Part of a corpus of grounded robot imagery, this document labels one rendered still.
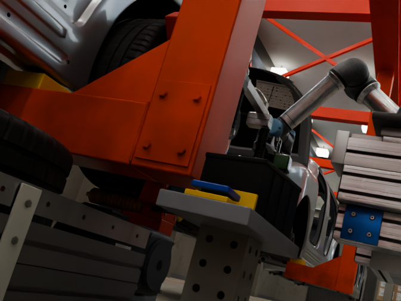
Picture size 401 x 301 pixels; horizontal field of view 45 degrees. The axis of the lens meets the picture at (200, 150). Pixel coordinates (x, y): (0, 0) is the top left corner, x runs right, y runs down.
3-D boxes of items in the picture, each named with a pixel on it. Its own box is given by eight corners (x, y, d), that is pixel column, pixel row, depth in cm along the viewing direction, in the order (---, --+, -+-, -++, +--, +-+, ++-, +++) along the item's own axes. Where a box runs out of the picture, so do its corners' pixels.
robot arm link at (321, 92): (371, 58, 184) (273, 142, 190) (375, 71, 193) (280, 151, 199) (351, 41, 190) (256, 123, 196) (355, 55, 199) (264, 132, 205)
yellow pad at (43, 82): (33, 104, 150) (39, 89, 151) (68, 109, 144) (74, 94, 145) (1, 84, 138) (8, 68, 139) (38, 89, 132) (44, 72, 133)
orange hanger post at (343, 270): (286, 277, 516) (333, 71, 574) (352, 295, 487) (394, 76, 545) (283, 276, 502) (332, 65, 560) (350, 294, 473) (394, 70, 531)
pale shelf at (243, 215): (230, 243, 120) (233, 231, 121) (296, 260, 113) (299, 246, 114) (154, 204, 83) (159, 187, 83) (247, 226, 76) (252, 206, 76)
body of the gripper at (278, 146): (261, 134, 189) (268, 144, 200) (255, 154, 187) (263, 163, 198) (280, 136, 186) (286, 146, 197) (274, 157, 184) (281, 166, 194)
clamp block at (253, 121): (248, 128, 186) (252, 115, 187) (271, 131, 182) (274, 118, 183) (244, 123, 181) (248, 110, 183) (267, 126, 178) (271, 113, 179)
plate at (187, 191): (200, 203, 89) (201, 198, 89) (240, 212, 86) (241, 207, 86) (183, 193, 82) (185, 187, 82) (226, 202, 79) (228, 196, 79)
